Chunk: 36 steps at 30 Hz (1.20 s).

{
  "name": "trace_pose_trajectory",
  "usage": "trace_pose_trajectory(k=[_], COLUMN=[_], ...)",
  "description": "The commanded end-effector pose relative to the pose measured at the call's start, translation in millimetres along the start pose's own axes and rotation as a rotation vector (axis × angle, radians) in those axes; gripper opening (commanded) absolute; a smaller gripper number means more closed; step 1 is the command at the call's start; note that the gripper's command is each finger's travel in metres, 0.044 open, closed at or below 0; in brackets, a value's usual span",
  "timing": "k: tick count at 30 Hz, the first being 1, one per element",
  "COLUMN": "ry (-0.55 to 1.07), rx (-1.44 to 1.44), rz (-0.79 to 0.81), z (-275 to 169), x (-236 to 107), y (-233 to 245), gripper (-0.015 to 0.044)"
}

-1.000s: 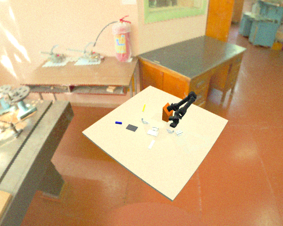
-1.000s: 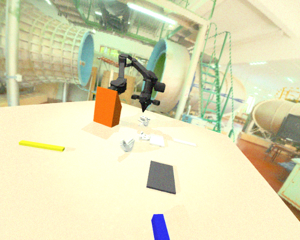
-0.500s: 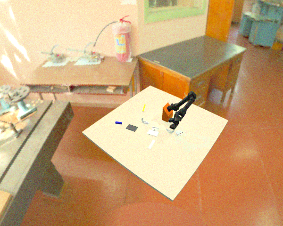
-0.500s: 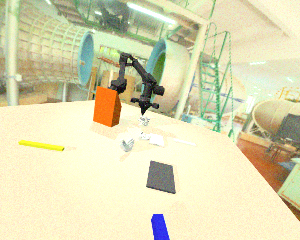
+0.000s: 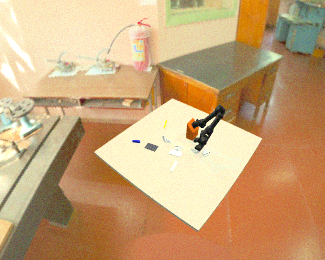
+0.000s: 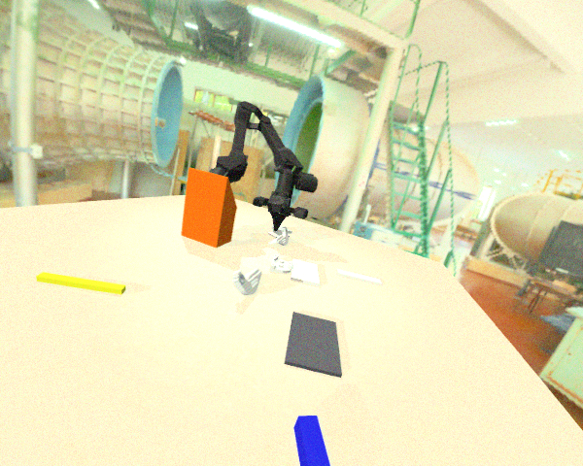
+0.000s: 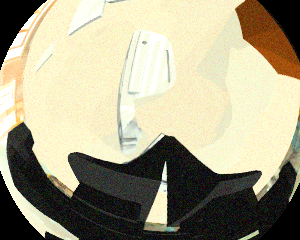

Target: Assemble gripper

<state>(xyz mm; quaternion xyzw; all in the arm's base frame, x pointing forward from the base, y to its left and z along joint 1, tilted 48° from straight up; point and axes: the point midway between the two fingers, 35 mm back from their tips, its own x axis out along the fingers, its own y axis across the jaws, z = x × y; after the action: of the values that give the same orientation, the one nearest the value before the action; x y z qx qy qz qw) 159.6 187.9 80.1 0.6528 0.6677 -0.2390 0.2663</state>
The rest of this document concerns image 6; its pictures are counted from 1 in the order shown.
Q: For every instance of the yellow flat bar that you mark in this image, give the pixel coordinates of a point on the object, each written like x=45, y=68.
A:
x=81, y=283

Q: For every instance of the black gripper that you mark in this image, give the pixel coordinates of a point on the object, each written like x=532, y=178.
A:
x=278, y=218

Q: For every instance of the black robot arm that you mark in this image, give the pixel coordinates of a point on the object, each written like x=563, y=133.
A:
x=234, y=166

